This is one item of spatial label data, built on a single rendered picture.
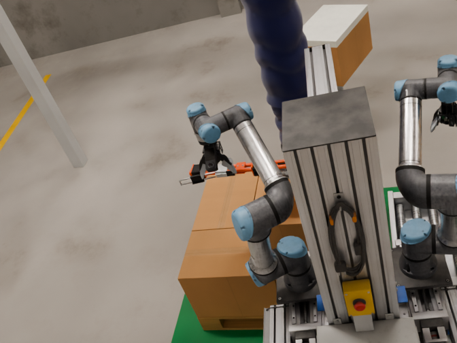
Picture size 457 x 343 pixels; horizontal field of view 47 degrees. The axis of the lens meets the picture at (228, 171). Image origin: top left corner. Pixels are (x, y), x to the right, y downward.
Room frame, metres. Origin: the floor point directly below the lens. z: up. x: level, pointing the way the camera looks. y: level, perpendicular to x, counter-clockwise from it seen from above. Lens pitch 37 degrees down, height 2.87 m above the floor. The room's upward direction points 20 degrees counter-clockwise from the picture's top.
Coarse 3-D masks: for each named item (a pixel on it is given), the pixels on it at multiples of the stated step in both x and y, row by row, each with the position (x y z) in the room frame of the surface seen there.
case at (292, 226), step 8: (264, 192) 2.28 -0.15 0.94; (296, 208) 2.06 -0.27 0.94; (296, 216) 2.00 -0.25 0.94; (280, 224) 1.99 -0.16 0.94; (288, 224) 1.97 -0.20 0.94; (296, 224) 1.95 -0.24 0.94; (272, 232) 2.01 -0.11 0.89; (280, 232) 1.99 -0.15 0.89; (288, 232) 1.97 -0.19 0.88; (296, 232) 1.96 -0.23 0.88; (272, 240) 2.01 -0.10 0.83; (304, 240) 1.95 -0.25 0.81; (272, 248) 2.02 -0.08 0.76
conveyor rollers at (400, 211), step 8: (400, 208) 2.18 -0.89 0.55; (416, 208) 2.13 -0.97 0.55; (400, 216) 2.12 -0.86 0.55; (416, 216) 2.07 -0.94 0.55; (432, 216) 2.03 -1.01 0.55; (400, 224) 2.06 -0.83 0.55; (432, 224) 1.99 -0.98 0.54; (400, 232) 2.01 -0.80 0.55; (456, 256) 1.73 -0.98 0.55; (456, 264) 1.68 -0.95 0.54; (456, 272) 1.64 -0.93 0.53
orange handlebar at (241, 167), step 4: (276, 160) 2.19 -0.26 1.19; (280, 160) 2.18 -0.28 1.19; (236, 164) 2.28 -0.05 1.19; (240, 164) 2.26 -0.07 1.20; (244, 164) 2.25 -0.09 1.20; (248, 164) 2.24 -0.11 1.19; (284, 164) 2.13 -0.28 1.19; (236, 168) 2.24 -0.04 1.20; (240, 168) 2.22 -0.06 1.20; (244, 168) 2.22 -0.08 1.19; (248, 168) 2.20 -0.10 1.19; (280, 168) 2.13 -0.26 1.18; (284, 168) 2.12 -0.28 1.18; (208, 172) 2.29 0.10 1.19; (240, 172) 2.22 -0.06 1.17; (244, 172) 2.21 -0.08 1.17
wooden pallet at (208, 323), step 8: (200, 320) 2.25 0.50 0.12; (208, 320) 2.23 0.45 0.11; (216, 320) 2.21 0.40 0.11; (224, 320) 2.26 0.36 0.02; (232, 320) 2.24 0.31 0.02; (240, 320) 2.22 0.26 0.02; (248, 320) 2.19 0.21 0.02; (256, 320) 2.17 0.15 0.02; (208, 328) 2.24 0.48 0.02; (216, 328) 2.22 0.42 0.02; (224, 328) 2.20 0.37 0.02; (232, 328) 2.18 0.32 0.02; (240, 328) 2.16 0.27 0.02; (248, 328) 2.14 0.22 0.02; (256, 328) 2.12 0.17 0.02
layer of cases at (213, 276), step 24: (216, 192) 2.92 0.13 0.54; (240, 192) 2.83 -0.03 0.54; (216, 216) 2.67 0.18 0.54; (192, 240) 2.53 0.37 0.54; (216, 240) 2.46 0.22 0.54; (240, 240) 2.38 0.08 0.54; (192, 264) 2.33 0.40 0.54; (216, 264) 2.26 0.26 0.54; (240, 264) 2.19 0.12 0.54; (192, 288) 2.23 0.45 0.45; (216, 288) 2.17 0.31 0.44; (240, 288) 2.12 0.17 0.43; (264, 288) 2.06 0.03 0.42; (216, 312) 2.20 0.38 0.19; (240, 312) 2.14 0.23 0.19
